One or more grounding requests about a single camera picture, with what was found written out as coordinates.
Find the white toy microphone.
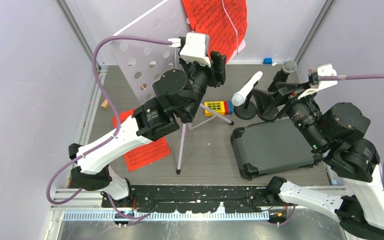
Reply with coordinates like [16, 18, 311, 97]
[231, 71, 263, 107]

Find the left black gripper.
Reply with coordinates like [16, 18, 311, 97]
[178, 50, 225, 120]

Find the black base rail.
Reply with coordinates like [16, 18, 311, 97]
[51, 183, 349, 222]

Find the yellow red blue toy block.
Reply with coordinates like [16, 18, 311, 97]
[204, 101, 234, 116]

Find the black silver microphone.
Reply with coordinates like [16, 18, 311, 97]
[267, 59, 297, 92]

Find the left black mic stand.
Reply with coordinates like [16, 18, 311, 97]
[233, 91, 257, 120]

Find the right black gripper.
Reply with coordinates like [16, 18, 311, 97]
[248, 79, 325, 149]

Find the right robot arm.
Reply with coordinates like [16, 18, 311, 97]
[251, 82, 384, 240]

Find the white music stand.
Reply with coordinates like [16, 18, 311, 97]
[109, 0, 248, 175]

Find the black mic stand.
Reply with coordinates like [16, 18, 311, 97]
[257, 107, 279, 122]
[233, 91, 257, 120]

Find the small blue block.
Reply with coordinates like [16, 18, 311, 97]
[263, 57, 273, 65]

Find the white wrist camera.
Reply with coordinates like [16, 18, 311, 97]
[298, 63, 339, 100]
[168, 32, 212, 67]

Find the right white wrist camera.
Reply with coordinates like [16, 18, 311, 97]
[298, 63, 339, 100]

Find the right black mic stand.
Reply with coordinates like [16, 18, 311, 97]
[257, 107, 279, 122]

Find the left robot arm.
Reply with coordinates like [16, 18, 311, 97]
[68, 51, 227, 207]

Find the red sheet music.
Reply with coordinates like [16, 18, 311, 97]
[181, 0, 248, 61]
[123, 137, 171, 172]

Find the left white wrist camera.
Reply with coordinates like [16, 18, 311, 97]
[168, 32, 212, 67]

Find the tan wooden block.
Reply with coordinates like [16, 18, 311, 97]
[100, 99, 110, 110]

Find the black carrying case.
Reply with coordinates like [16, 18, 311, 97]
[230, 119, 323, 181]

